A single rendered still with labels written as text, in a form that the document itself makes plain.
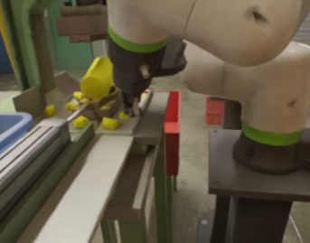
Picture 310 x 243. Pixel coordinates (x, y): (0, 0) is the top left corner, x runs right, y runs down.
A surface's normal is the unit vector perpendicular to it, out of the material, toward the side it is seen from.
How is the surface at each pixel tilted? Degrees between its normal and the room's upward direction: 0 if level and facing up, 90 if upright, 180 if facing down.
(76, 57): 90
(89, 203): 0
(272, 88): 90
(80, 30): 90
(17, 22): 90
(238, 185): 0
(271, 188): 0
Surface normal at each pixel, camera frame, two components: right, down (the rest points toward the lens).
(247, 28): -0.33, 0.47
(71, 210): -0.04, -0.91
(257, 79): -0.62, 0.32
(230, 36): -0.48, 0.65
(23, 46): -0.12, 0.40
